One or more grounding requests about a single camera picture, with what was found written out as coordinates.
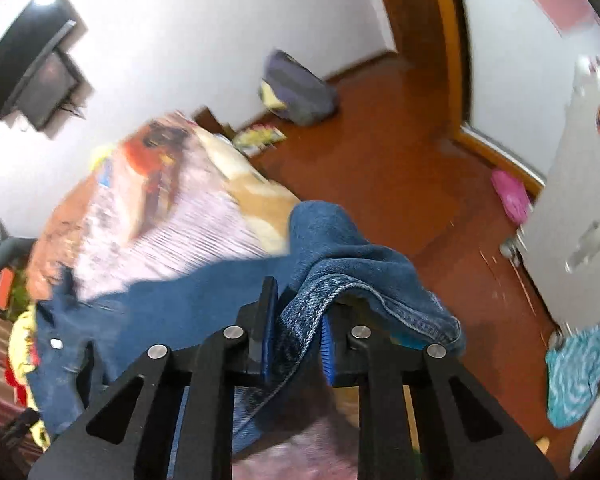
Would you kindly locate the pink bag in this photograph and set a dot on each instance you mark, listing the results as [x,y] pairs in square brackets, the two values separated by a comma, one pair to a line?
[511,197]

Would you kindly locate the wooden door frame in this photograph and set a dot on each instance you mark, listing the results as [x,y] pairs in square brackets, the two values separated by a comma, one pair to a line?
[420,10]

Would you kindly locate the blue denim jeans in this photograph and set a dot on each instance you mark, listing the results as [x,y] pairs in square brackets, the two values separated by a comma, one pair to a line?
[205,300]

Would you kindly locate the red cloth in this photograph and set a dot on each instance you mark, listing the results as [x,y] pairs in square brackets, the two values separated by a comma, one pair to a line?
[15,385]

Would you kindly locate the black wall television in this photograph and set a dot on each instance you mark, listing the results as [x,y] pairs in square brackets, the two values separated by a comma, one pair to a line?
[25,60]

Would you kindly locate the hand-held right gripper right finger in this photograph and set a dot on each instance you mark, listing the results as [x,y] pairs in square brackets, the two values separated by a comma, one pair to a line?
[328,352]

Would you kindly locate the teal patterned cloth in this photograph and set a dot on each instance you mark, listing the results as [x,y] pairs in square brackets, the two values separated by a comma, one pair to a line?
[577,375]

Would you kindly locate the green bag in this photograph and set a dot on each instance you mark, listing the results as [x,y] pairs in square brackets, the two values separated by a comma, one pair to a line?
[19,300]

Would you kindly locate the yellow magazines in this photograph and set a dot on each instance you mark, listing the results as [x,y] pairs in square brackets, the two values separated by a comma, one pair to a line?
[257,137]

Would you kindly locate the yellow plush toy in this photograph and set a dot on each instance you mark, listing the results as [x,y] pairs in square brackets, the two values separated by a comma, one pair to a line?
[22,340]

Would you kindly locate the yellow fluffy cushion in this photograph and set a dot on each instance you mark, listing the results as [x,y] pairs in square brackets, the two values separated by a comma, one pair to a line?
[100,157]

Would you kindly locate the grey backpack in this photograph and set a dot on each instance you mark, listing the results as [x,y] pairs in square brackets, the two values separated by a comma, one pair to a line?
[300,90]

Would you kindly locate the white cabinet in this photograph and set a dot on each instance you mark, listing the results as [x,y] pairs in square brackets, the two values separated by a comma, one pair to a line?
[570,185]

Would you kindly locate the orange box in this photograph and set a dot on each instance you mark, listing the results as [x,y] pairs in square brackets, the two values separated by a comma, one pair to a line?
[4,287]

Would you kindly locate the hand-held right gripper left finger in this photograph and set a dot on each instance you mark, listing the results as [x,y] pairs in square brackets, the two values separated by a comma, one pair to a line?
[267,332]

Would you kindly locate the printed blanket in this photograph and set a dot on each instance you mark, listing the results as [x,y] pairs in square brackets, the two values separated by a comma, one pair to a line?
[180,210]

